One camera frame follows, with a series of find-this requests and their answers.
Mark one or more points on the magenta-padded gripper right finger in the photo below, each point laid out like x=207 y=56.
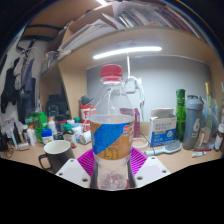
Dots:
x=151 y=170

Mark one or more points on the small white-lidded jar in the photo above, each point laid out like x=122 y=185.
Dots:
x=219 y=138

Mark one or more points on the dark green glass bottle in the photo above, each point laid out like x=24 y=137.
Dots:
x=180 y=113

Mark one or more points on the white orange-capped bottle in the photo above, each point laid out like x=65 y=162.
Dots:
x=31 y=136

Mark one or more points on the white desk lamp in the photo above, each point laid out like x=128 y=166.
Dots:
x=133 y=50

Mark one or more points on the pink pouch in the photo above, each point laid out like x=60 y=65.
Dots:
x=137 y=123

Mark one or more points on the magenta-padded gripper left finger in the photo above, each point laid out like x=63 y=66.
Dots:
x=73 y=171

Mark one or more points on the hanging dark clothes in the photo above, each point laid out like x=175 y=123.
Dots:
x=13 y=90

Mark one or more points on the black box appliance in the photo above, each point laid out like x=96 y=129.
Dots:
x=56 y=106

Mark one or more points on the white tube ceiling light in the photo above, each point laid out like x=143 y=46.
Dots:
x=101 y=1

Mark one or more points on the white and blue carton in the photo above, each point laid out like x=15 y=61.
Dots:
x=162 y=131

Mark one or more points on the white tube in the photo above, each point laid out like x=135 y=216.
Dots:
x=199 y=154

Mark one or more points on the brown green-capped bottle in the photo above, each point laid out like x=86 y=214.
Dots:
x=69 y=136

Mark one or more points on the clear yellow-capped bottle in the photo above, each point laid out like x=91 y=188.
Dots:
x=208 y=123

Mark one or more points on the clear red-capped drink bottle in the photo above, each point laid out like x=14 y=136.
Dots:
x=111 y=133

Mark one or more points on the light blue hairbrush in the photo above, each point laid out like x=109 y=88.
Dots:
x=170 y=146

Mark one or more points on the grey shaker bottle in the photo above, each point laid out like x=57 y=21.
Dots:
x=193 y=126

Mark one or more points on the white power strip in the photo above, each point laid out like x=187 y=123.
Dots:
x=131 y=87

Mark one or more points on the green plastic container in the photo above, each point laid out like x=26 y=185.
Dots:
x=40 y=121

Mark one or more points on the black mug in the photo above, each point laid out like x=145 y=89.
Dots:
x=60 y=155

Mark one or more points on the white bottle with blue label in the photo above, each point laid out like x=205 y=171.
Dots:
x=46 y=136

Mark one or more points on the red and white canister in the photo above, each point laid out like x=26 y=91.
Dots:
x=86 y=115

